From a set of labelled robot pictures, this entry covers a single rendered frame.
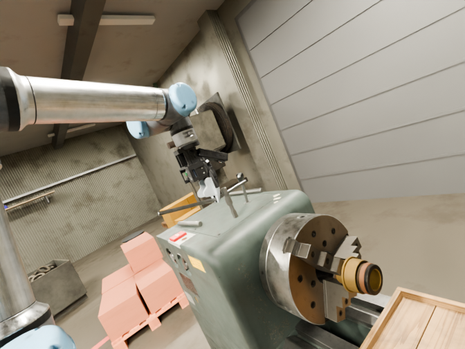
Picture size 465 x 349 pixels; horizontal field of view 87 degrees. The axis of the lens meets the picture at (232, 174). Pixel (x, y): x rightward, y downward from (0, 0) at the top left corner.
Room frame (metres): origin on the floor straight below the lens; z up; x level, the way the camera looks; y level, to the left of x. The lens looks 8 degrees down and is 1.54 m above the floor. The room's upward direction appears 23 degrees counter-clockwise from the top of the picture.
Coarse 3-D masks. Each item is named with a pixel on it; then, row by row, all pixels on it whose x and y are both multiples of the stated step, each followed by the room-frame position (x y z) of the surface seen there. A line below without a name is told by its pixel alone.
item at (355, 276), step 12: (348, 264) 0.59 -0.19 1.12; (360, 264) 0.58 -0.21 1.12; (372, 264) 0.57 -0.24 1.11; (336, 276) 0.61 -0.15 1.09; (348, 276) 0.57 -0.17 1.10; (360, 276) 0.55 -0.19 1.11; (372, 276) 0.59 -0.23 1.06; (348, 288) 0.58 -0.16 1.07; (360, 288) 0.56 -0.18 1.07; (372, 288) 0.57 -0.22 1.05
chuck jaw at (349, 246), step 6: (342, 240) 0.73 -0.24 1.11; (348, 240) 0.72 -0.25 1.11; (354, 240) 0.70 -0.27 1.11; (342, 246) 0.71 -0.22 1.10; (348, 246) 0.69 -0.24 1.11; (354, 246) 0.68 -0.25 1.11; (360, 246) 0.71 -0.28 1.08; (336, 252) 0.69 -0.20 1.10; (342, 252) 0.68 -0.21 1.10; (348, 252) 0.67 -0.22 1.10; (354, 252) 0.66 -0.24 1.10; (342, 258) 0.66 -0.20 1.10; (360, 258) 0.64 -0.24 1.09
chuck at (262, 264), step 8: (288, 216) 0.77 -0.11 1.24; (272, 232) 0.73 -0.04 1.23; (264, 240) 0.73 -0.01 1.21; (264, 248) 0.71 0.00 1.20; (264, 256) 0.70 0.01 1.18; (264, 264) 0.69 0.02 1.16; (264, 272) 0.68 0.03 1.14; (264, 280) 0.68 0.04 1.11; (264, 288) 0.69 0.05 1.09; (272, 296) 0.67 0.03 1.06
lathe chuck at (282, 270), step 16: (288, 224) 0.71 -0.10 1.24; (304, 224) 0.67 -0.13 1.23; (320, 224) 0.70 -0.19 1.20; (336, 224) 0.74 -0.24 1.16; (272, 240) 0.70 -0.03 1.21; (304, 240) 0.66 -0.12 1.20; (320, 240) 0.69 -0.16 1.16; (336, 240) 0.72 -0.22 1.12; (272, 256) 0.67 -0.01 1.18; (288, 256) 0.62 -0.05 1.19; (272, 272) 0.65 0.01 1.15; (288, 272) 0.61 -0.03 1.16; (304, 272) 0.63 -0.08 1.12; (320, 272) 0.73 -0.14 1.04; (272, 288) 0.66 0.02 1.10; (288, 288) 0.60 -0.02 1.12; (304, 288) 0.62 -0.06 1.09; (320, 288) 0.65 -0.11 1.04; (288, 304) 0.62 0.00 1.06; (304, 304) 0.61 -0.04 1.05; (320, 304) 0.64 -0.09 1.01; (320, 320) 0.63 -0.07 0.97
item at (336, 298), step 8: (320, 280) 0.67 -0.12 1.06; (328, 280) 0.65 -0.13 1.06; (336, 280) 0.65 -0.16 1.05; (328, 288) 0.64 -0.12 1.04; (336, 288) 0.62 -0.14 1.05; (344, 288) 0.60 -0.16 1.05; (328, 296) 0.64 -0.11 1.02; (336, 296) 0.62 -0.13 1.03; (344, 296) 0.60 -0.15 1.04; (352, 296) 0.59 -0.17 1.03; (328, 304) 0.63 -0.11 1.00; (336, 304) 0.61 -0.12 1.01; (344, 304) 0.60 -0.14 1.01; (328, 312) 0.63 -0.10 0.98; (336, 312) 0.61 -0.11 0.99; (344, 312) 0.62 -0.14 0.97; (328, 320) 0.64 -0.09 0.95; (336, 320) 0.61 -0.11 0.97
